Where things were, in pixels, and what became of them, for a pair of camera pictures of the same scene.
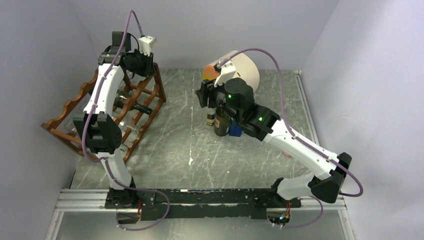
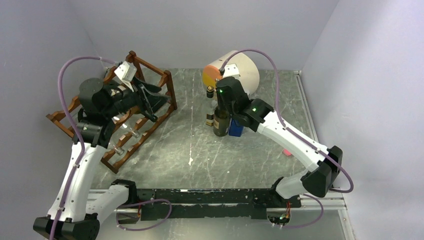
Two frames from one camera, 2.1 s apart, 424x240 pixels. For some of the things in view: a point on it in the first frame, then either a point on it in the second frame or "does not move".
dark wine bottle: (221, 123) does not move
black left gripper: (150, 70) → (152, 104)
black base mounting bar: (198, 204) does not move
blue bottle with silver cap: (234, 130) does not move
